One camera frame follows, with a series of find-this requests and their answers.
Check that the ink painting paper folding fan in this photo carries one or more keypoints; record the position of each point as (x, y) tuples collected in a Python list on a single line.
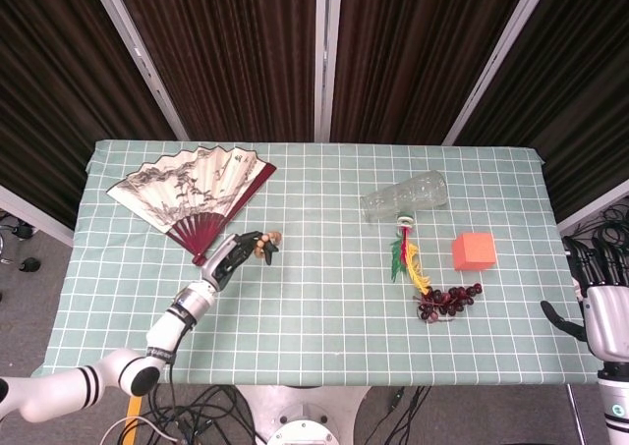
[(187, 184)]

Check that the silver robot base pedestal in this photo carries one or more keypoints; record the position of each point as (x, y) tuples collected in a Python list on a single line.
[(300, 415)]

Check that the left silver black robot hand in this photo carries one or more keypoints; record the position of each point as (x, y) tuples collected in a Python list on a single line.
[(221, 263)]

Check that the clear textured glass vase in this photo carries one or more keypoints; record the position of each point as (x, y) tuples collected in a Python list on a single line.
[(408, 197)]

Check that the colourful feather shuttlecock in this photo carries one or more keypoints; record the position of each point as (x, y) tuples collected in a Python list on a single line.
[(405, 253)]

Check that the dark purple grape bunch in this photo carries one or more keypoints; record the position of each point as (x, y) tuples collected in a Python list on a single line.
[(442, 300)]

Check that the green white checked tablecloth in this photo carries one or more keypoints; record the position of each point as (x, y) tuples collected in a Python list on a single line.
[(319, 293)]

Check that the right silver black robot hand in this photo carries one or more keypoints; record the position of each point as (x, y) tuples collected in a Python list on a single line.
[(607, 317)]

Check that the orange foam cube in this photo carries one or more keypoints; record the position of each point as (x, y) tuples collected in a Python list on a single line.
[(474, 253)]

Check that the white screen frame post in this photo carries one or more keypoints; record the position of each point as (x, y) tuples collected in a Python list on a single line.
[(137, 57), (491, 67), (326, 57)]

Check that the dark brown screen panel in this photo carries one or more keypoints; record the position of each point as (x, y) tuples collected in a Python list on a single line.
[(417, 57), (580, 96), (49, 96), (231, 57)]

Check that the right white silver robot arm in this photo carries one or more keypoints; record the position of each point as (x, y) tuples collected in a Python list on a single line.
[(614, 406)]

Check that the black caster wheel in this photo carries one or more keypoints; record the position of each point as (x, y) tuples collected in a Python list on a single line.
[(29, 264)]

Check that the white screen frame rail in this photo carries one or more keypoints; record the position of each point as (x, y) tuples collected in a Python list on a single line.
[(594, 206), (34, 214)]

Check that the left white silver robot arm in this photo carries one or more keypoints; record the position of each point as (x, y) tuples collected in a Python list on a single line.
[(167, 327)]

